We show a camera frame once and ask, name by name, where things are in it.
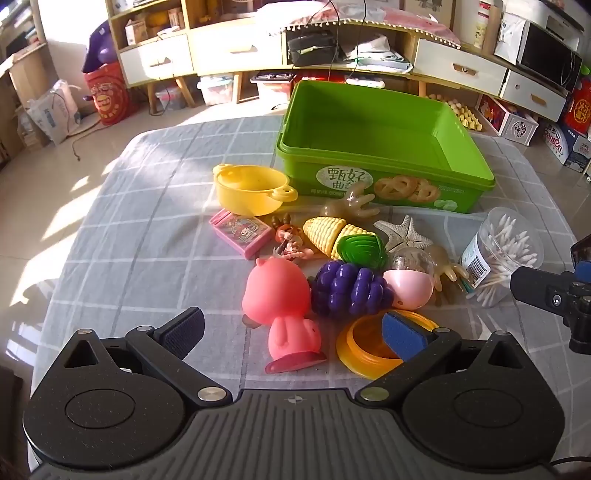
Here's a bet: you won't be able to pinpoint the black bag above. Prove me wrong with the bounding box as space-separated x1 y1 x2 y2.
287 31 338 66

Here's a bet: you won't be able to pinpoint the pink capsule egg toy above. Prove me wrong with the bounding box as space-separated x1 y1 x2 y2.
382 247 437 311

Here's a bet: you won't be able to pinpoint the wooden cabinet with white drawers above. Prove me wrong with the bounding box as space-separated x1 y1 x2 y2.
105 0 583 112

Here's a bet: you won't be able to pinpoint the pink lace-edged cloth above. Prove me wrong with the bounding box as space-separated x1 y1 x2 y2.
268 0 462 47

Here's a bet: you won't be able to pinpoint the yellow toy pot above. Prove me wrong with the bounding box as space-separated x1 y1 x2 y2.
213 164 298 217

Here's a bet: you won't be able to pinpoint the white plastic bag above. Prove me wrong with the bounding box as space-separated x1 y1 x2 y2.
25 79 81 146

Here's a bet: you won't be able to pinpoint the pile of folded clothes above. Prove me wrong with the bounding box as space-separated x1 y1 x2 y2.
344 34 414 75

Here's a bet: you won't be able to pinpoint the blue and white carton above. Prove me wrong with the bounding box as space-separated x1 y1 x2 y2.
540 121 591 172

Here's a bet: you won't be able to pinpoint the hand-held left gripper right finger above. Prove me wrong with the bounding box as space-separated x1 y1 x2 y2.
358 310 528 403

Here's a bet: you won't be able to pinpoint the white bottle with red cap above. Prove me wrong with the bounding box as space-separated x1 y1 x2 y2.
472 9 490 49

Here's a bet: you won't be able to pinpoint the translucent beige hand toy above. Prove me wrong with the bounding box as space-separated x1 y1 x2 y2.
425 244 471 303
322 182 380 220

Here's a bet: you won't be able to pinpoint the purple toy grapes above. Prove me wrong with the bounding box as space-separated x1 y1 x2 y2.
310 260 395 317

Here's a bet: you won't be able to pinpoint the clear cotton swab jar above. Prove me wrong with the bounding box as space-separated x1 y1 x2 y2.
462 207 546 308

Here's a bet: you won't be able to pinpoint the red printed bag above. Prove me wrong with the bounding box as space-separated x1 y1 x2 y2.
83 62 134 126

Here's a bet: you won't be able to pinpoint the yellow plastic ring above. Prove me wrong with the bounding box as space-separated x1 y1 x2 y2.
336 310 439 380

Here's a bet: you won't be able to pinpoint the pink pig toy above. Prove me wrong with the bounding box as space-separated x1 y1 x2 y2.
242 257 328 374

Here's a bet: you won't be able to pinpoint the pink toy card box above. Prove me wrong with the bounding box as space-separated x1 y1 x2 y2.
209 209 274 260

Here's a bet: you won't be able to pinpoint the purple toy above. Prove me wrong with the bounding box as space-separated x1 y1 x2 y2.
82 21 122 73

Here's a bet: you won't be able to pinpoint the red gift packet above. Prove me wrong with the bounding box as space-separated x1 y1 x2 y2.
566 76 591 137

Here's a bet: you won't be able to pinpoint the beige starfish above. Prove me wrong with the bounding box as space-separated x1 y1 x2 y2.
373 215 435 254

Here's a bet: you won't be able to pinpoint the yellow toy corn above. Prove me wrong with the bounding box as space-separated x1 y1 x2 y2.
303 217 387 271

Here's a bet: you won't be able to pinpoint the green plastic box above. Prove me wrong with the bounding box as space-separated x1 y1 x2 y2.
276 80 497 214

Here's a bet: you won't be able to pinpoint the small brown figurine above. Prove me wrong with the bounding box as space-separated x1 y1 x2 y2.
272 215 315 264

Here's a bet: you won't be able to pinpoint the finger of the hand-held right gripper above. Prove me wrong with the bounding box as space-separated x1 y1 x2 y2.
510 267 578 320

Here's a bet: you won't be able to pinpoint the white and red carton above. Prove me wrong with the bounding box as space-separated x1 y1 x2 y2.
475 95 539 146

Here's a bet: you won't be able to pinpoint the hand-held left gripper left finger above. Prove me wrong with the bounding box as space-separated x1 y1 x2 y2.
62 307 234 409

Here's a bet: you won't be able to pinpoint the yellow egg tray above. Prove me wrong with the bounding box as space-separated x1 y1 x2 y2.
427 93 483 132

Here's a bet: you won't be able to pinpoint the white microwave oven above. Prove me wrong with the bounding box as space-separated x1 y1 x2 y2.
494 11 583 93

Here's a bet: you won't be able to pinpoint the small clear storage box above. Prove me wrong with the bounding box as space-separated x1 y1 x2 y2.
154 85 185 110

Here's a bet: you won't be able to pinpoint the brown cardboard box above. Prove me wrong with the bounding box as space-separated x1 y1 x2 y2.
0 44 51 158

